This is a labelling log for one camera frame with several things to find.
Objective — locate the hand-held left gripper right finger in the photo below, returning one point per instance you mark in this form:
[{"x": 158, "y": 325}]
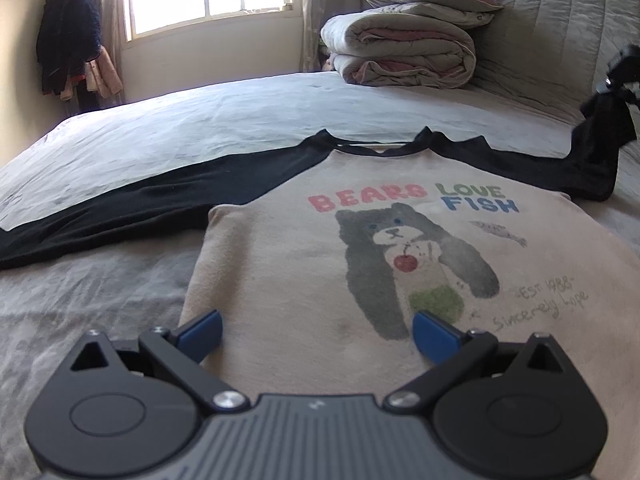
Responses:
[{"x": 435, "y": 337}]

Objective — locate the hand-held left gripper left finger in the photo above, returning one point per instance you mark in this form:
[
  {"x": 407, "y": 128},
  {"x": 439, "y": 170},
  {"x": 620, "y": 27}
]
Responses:
[{"x": 202, "y": 332}]

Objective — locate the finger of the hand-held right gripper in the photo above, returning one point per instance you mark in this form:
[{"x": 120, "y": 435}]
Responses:
[{"x": 622, "y": 92}]

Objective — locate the beige black-sleeved printed sweatshirt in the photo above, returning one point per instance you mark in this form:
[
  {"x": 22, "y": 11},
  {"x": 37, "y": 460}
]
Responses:
[{"x": 280, "y": 270}]

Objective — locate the pink hanging clothes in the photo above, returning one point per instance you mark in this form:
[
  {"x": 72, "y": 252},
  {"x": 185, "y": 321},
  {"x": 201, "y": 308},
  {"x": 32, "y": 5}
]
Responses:
[{"x": 102, "y": 75}]

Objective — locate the grey quilted headboard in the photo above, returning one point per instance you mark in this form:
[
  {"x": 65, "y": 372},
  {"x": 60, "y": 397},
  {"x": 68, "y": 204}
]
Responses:
[{"x": 550, "y": 35}]

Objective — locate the grey bed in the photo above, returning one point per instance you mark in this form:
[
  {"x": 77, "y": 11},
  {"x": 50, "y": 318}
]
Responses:
[{"x": 150, "y": 135}]

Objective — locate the folded grey pink quilt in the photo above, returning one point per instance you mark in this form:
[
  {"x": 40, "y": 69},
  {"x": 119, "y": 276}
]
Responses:
[{"x": 400, "y": 55}]

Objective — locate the patterned curtain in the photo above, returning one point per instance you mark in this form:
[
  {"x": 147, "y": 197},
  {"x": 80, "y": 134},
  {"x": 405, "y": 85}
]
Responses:
[
  {"x": 320, "y": 5},
  {"x": 107, "y": 10}
]

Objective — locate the dark hanging jacket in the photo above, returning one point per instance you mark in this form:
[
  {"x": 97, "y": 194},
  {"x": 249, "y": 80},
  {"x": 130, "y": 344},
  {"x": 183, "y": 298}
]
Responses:
[{"x": 67, "y": 35}]

